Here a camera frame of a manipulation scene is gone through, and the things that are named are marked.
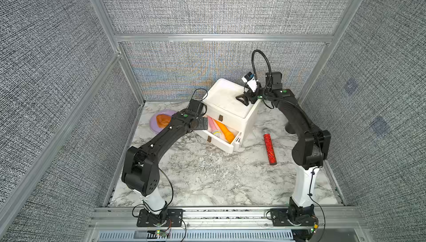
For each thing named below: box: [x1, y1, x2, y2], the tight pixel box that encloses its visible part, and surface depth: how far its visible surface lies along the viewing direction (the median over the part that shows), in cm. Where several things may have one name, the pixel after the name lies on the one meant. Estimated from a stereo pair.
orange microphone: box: [214, 119, 235, 144], surface depth 90 cm
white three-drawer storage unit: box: [194, 78, 262, 154], surface depth 88 cm
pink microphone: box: [206, 116, 222, 136], surface depth 96 cm
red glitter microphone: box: [263, 132, 277, 166], surface depth 96 cm
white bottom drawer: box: [194, 129, 242, 154], surface depth 87 cm
